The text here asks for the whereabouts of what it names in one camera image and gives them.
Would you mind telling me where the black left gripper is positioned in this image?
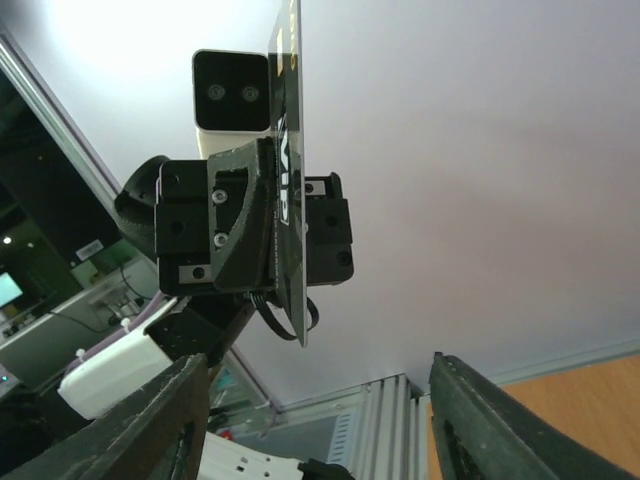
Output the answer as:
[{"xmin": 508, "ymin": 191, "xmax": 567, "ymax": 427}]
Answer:
[{"xmin": 154, "ymin": 138, "xmax": 354, "ymax": 295}]

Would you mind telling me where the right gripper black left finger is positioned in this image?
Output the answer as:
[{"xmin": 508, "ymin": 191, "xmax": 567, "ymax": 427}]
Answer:
[{"xmin": 4, "ymin": 354, "xmax": 209, "ymax": 479}]

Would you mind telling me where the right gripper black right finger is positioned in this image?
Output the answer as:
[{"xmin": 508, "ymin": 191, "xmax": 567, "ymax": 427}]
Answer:
[{"xmin": 429, "ymin": 352, "xmax": 636, "ymax": 479}]

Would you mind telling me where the black VIP credit card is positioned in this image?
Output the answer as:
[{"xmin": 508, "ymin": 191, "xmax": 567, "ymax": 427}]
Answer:
[{"xmin": 268, "ymin": 1, "xmax": 308, "ymax": 347}]

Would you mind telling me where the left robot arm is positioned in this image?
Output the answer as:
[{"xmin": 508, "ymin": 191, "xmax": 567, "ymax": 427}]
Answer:
[{"xmin": 58, "ymin": 138, "xmax": 354, "ymax": 420}]

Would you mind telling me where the aluminium frame rail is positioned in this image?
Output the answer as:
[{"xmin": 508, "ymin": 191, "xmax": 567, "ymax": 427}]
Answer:
[{"xmin": 258, "ymin": 374, "xmax": 429, "ymax": 479}]

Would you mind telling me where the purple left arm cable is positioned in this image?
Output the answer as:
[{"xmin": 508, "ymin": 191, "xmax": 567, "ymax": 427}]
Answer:
[{"xmin": 74, "ymin": 294, "xmax": 176, "ymax": 361}]

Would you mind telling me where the grey slotted cable duct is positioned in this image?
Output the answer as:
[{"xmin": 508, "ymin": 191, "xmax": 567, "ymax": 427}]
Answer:
[{"xmin": 326, "ymin": 412, "xmax": 357, "ymax": 470}]

